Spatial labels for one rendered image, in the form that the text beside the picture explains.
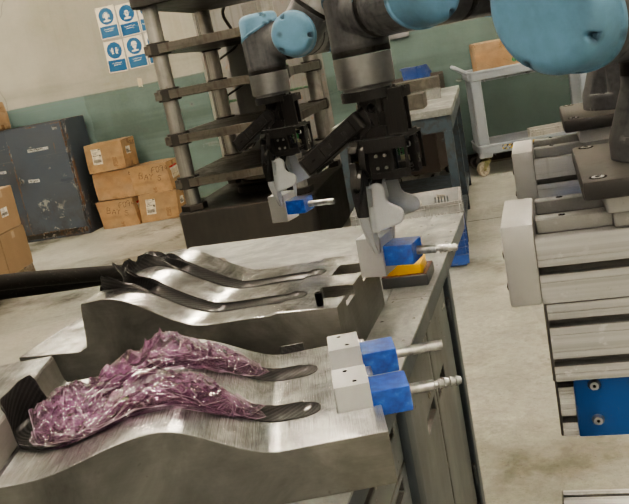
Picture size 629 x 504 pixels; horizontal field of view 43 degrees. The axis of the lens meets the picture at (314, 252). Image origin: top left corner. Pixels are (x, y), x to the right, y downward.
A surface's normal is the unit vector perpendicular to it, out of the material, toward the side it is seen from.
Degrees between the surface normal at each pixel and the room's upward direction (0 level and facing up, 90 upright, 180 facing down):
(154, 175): 87
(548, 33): 97
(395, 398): 90
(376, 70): 90
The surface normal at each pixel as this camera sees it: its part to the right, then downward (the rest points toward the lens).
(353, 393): 0.03, 0.22
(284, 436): -0.18, -0.96
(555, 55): -0.77, 0.40
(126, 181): -0.31, 0.24
